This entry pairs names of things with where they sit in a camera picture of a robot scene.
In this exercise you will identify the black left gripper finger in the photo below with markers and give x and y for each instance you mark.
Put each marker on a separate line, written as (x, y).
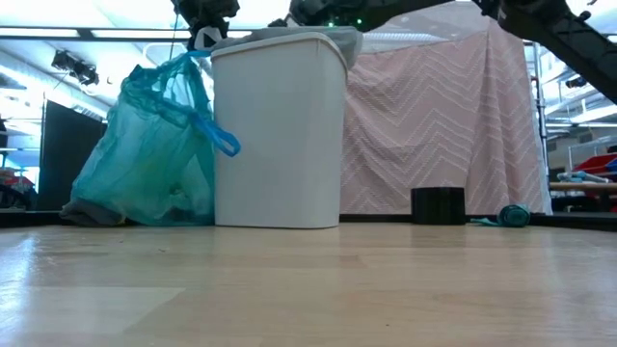
(192, 41)
(213, 36)

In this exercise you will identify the grey cloth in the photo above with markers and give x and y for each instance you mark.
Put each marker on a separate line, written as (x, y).
(349, 41)

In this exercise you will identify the teal plastic trash bag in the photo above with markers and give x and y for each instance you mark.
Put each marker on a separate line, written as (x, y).
(144, 159)

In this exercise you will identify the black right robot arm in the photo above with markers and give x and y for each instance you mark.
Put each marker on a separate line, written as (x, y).
(578, 43)

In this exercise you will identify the white plastic trash bin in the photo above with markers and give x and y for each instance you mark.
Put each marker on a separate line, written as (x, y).
(279, 135)

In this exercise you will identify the pink chevron cloth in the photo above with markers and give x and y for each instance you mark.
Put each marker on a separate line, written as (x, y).
(434, 120)

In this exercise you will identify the black partition panel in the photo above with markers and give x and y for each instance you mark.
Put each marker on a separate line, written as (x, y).
(67, 154)

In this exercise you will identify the black and yellow glove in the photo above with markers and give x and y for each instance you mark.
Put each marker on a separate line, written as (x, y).
(89, 214)

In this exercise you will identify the teal folded cloth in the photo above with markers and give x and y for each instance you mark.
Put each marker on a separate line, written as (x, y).
(513, 215)

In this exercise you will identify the red plastic bin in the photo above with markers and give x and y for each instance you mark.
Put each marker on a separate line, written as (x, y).
(598, 164)

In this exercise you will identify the silver ceiling duct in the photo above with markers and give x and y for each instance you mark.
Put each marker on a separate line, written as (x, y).
(48, 87)

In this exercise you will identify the metal rack post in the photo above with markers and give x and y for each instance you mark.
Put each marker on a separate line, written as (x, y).
(540, 96)

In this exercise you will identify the black aluminium frame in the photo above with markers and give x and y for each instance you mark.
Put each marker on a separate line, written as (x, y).
(569, 221)

